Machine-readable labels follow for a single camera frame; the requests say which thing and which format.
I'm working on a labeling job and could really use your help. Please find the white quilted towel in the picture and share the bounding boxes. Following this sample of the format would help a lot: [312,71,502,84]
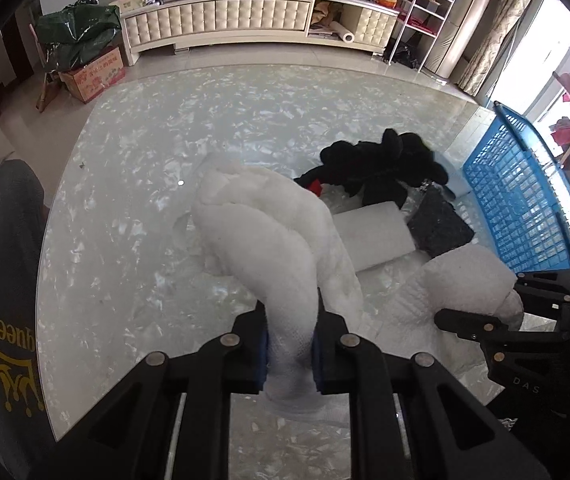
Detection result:
[361,244,524,377]

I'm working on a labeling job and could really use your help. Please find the blue plastic basket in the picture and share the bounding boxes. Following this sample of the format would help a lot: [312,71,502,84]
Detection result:
[463,102,570,273]

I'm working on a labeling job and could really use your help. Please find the white fluffy towel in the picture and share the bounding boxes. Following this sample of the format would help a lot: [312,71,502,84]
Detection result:
[190,162,363,417]

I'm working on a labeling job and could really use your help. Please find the black dragon plush toy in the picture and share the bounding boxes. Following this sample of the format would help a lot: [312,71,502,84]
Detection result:
[294,128,449,208]

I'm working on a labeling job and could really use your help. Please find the white sponge block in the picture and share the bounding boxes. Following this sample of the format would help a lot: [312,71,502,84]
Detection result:
[332,202,416,273]

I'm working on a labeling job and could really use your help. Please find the grey blue cloth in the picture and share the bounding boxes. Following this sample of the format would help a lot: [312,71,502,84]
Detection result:
[434,153,471,200]

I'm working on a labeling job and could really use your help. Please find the beige patterned curtain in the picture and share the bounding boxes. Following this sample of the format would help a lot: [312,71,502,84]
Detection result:
[457,0,531,96]

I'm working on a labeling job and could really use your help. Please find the white metal shelf rack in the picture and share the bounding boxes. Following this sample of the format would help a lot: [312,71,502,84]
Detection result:
[387,0,456,72]

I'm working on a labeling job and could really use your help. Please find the white paper roll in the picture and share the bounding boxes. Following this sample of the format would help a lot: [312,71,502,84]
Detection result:
[329,21,354,44]

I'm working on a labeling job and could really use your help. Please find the white floor air conditioner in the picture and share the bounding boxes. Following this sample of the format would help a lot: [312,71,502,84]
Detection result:
[419,0,490,80]

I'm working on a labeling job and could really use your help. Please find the printed cardboard box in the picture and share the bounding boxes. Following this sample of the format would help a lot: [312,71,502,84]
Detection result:
[59,47,125,104]

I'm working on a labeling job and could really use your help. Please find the cream tufted tv cabinet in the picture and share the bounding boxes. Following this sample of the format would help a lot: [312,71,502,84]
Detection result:
[120,0,398,65]

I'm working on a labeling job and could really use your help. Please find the dark green bag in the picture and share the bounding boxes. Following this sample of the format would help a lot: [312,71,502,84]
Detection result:
[35,0,121,72]

